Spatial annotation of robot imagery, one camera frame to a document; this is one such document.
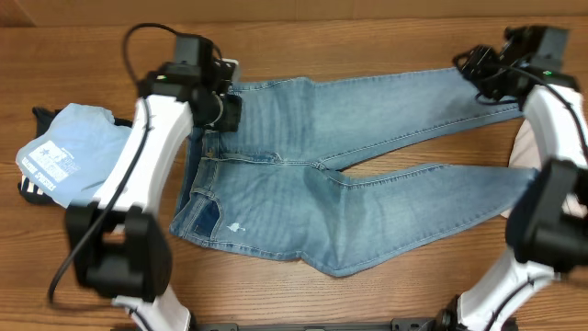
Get blue denim jeans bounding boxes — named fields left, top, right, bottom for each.
left=169, top=69, right=536, bottom=277

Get beige folded cloth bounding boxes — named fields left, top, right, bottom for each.
left=509, top=120, right=587, bottom=217

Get light blue printed t-shirt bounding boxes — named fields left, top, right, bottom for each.
left=16, top=103, right=132, bottom=208

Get black folded garment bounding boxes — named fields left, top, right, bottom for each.
left=17, top=106, right=134, bottom=207

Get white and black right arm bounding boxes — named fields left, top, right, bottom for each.
left=390, top=26, right=587, bottom=331

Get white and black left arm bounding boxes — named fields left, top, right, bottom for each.
left=48, top=33, right=242, bottom=330

